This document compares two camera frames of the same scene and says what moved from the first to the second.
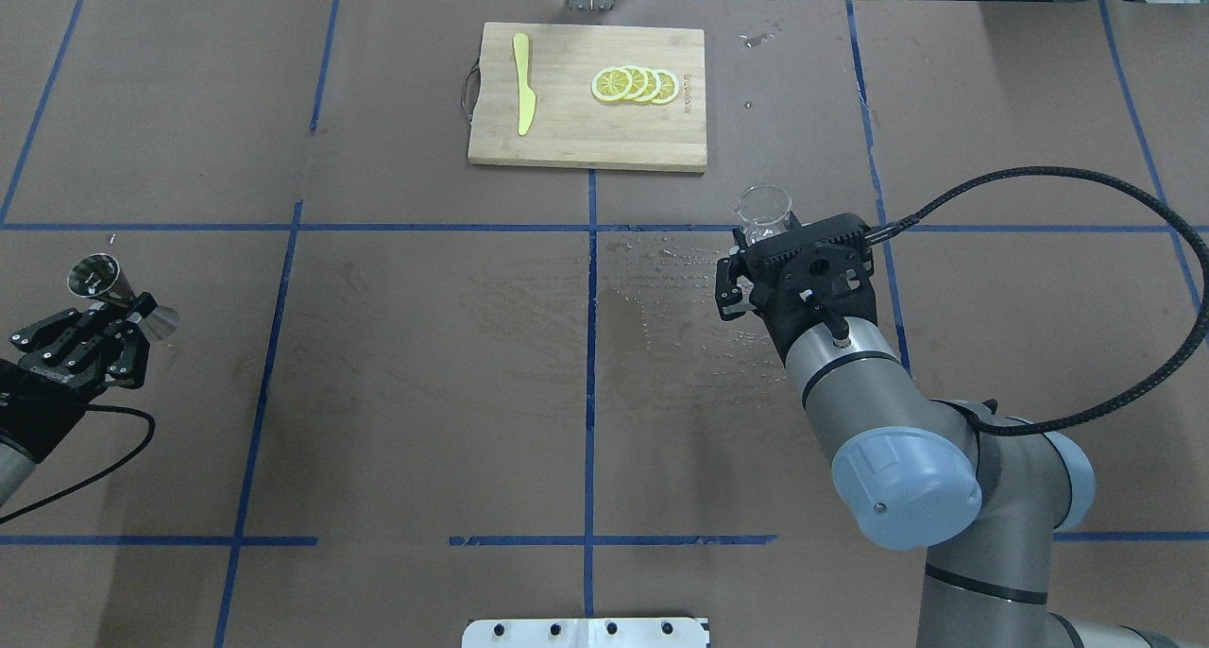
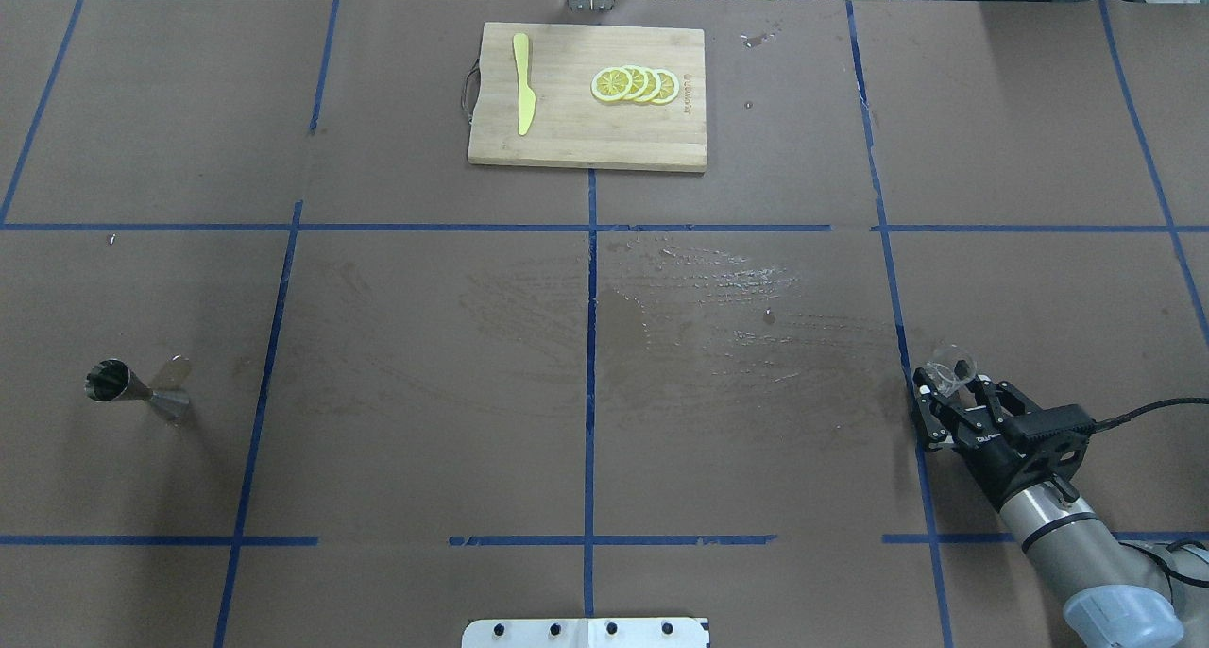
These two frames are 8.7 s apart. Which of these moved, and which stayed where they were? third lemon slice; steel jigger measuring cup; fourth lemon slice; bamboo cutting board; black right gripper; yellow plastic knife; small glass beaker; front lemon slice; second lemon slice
Moved: steel jigger measuring cup; black right gripper; small glass beaker
Stayed: front lemon slice; second lemon slice; bamboo cutting board; yellow plastic knife; third lemon slice; fourth lemon slice
